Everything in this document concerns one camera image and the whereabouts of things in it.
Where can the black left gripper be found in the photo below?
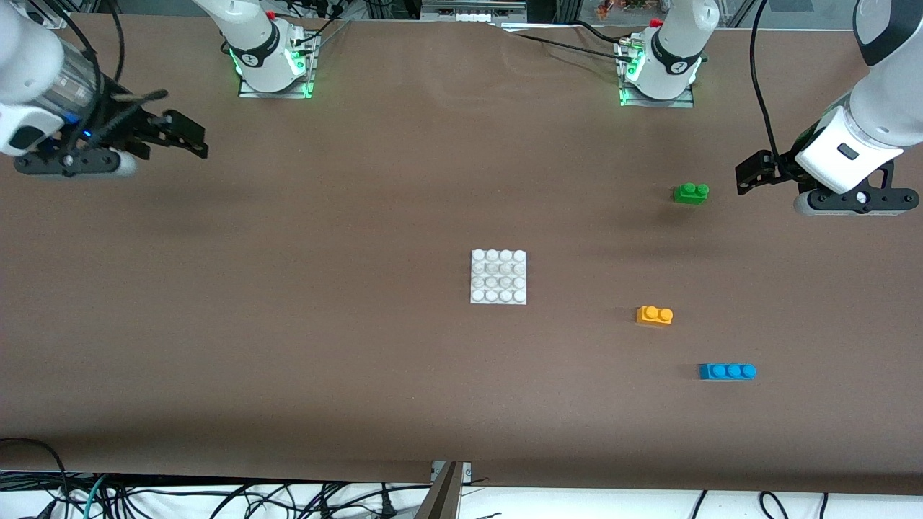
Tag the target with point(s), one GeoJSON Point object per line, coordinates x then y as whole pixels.
{"type": "Point", "coordinates": [784, 166]}

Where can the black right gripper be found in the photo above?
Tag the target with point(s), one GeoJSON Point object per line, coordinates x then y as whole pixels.
{"type": "Point", "coordinates": [121, 124]}

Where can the yellow two-stud block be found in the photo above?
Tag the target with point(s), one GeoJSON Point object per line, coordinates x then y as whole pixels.
{"type": "Point", "coordinates": [652, 317]}

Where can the white studded base plate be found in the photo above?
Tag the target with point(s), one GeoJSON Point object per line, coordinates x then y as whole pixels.
{"type": "Point", "coordinates": [497, 277]}

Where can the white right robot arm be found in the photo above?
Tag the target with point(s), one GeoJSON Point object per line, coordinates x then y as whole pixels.
{"type": "Point", "coordinates": [252, 43]}

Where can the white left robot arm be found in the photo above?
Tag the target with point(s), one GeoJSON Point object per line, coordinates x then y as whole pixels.
{"type": "Point", "coordinates": [670, 50]}

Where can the green two-stud block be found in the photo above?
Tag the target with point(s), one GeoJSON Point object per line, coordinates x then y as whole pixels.
{"type": "Point", "coordinates": [691, 194]}

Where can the blue three-stud block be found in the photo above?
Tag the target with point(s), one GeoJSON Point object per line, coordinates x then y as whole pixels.
{"type": "Point", "coordinates": [727, 372]}

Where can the aluminium corner profile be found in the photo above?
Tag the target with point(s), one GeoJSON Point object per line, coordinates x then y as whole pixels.
{"type": "Point", "coordinates": [54, 11]}

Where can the red orange plastic item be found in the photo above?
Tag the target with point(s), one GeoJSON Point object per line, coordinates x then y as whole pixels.
{"type": "Point", "coordinates": [613, 9]}

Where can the brown table cover sheet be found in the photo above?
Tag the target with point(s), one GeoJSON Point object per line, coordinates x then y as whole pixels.
{"type": "Point", "coordinates": [461, 180]}

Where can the grey slanted beam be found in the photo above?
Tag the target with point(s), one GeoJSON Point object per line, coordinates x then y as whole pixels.
{"type": "Point", "coordinates": [441, 501]}

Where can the grey metal frame rail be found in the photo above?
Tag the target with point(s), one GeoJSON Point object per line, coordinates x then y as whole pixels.
{"type": "Point", "coordinates": [472, 7]}

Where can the small metal bracket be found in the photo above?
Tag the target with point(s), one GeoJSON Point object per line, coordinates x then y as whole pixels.
{"type": "Point", "coordinates": [467, 472]}

